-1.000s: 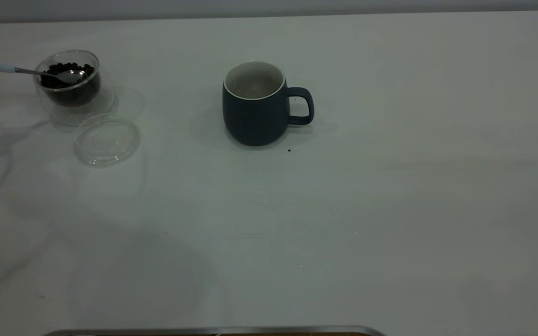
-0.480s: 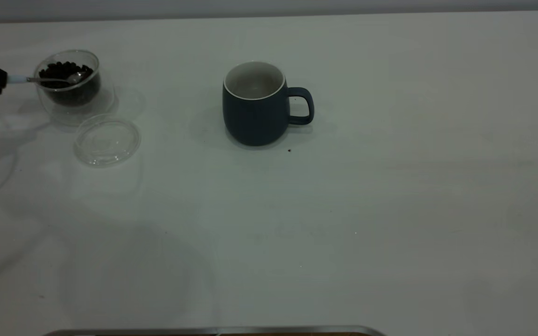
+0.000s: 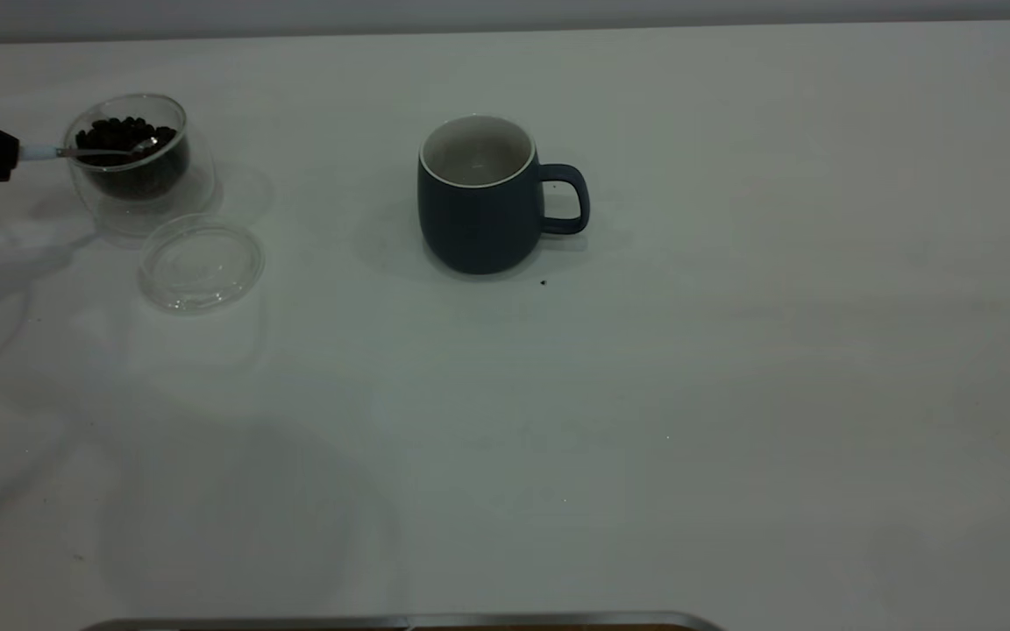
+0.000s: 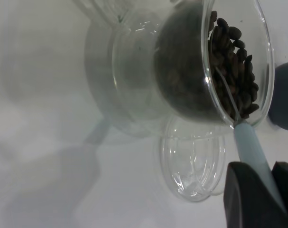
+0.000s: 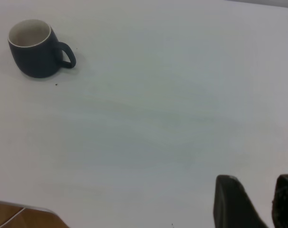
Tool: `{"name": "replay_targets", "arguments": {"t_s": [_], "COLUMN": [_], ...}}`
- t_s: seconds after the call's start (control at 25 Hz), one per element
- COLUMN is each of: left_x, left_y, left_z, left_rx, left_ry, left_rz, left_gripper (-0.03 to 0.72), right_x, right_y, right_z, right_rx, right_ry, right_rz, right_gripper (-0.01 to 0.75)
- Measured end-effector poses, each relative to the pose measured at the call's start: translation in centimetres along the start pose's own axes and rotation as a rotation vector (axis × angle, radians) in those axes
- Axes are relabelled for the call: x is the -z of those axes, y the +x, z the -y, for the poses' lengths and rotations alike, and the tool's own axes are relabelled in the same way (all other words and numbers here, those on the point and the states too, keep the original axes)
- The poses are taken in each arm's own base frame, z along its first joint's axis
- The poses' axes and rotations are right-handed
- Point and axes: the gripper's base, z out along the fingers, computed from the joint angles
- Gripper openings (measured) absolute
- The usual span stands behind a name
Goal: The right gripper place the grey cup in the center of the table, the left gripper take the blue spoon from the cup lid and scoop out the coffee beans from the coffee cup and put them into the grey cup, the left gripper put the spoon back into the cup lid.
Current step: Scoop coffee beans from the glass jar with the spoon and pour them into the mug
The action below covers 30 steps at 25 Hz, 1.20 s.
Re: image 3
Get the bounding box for metal spoon with white handle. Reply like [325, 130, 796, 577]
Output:
[18, 136, 160, 166]

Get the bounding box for dark grey ceramic mug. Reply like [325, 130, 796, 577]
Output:
[417, 115, 592, 277]

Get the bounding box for coffee beans in glass jar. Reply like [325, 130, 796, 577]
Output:
[75, 115, 191, 202]

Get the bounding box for clear round glass lid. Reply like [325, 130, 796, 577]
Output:
[136, 212, 266, 315]

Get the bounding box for clear double-wall glass jar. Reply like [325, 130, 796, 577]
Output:
[61, 92, 219, 238]

